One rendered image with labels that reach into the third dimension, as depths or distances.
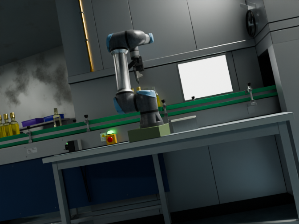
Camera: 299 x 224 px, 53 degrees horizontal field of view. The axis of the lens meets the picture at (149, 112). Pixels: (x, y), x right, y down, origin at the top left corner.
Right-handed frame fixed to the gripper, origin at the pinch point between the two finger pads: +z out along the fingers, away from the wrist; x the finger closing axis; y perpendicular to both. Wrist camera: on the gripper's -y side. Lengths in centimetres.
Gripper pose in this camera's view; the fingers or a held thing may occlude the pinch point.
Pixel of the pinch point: (137, 82)
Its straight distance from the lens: 245.6
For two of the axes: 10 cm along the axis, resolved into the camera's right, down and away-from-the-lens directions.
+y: 9.8, -1.9, -0.8
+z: 1.9, 9.8, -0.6
